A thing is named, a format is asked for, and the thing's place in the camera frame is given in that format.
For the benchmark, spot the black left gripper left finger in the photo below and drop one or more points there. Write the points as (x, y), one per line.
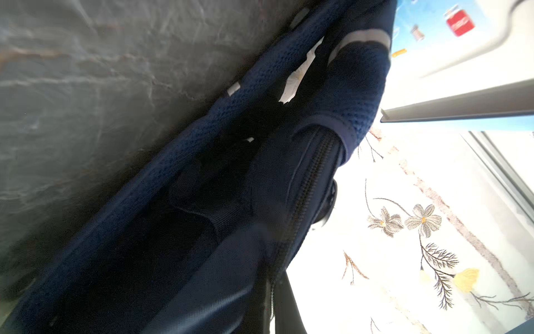
(257, 317)

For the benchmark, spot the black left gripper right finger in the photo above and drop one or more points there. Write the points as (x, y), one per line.
(286, 313)

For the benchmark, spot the navy blue backpack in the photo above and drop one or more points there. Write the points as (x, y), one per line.
(179, 247)

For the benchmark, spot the white box with blue lid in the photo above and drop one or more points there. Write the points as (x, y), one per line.
(465, 64)

